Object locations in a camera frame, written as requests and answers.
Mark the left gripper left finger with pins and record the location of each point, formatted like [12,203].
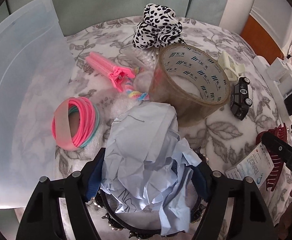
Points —
[42,216]

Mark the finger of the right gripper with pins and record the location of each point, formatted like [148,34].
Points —
[279,147]

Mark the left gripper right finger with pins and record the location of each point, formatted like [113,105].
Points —
[238,200]

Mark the dark red hair claw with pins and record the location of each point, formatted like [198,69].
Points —
[274,175]

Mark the white blue medicine box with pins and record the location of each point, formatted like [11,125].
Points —
[257,165]

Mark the black toy car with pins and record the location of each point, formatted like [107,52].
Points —
[240,102]

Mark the cream hair claw clip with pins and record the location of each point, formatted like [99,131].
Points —
[232,69]

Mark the light blue paper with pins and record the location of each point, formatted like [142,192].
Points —
[147,164]

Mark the brown packing tape roll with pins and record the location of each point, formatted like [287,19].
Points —
[191,81]

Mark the black white leopard scrunchie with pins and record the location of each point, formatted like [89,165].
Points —
[159,28]

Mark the clear plastic storage bin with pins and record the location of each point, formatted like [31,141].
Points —
[35,67]

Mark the pink hair roller clip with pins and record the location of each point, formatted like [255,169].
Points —
[115,73]

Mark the floral fleece blanket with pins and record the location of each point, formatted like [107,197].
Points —
[221,137]

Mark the bag of cotton swabs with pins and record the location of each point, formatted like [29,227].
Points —
[144,58]

